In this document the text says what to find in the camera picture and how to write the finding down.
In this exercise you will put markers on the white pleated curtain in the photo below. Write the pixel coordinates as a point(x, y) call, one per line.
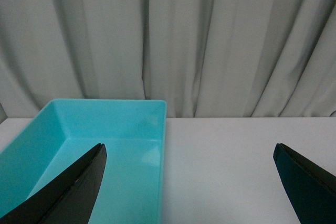
point(204, 58)

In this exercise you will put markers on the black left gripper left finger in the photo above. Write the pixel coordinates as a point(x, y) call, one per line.
point(68, 198)

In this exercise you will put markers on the turquoise plastic storage bin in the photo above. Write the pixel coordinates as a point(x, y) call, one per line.
point(133, 133)

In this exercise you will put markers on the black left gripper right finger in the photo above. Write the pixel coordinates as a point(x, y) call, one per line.
point(309, 187)

